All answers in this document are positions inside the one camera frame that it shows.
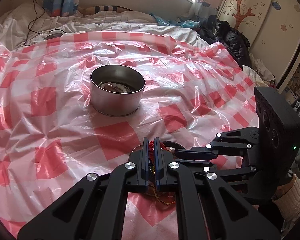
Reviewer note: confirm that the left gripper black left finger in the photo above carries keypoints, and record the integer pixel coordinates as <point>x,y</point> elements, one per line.
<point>94,208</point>

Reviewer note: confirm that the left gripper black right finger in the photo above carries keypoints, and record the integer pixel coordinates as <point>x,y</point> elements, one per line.
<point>229,216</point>

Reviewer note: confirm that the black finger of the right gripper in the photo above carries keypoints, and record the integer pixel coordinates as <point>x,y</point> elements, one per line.
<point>210,182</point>
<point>195,153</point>

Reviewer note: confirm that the right hand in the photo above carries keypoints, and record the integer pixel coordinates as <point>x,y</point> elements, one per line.
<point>283,189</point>

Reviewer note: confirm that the white knit right sleeve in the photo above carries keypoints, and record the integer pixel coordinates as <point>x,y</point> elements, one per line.
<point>289,204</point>

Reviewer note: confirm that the red white checkered plastic sheet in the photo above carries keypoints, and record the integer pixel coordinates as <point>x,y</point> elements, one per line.
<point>51,136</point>

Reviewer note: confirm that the round silver metal tin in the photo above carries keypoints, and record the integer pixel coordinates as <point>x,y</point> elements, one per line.
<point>116,90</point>

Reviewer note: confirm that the black jacket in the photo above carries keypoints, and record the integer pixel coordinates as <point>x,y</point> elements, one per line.
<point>213,30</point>

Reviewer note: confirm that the light blue plastic bag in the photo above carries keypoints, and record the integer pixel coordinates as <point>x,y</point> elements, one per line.
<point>190,24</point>

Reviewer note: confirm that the white wardrobe with tree decal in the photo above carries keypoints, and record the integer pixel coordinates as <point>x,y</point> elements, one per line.
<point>273,30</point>

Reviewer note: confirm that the striped pillow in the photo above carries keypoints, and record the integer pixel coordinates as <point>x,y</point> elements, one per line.
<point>100,8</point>

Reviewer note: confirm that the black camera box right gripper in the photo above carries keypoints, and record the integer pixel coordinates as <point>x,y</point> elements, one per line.
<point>279,134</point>

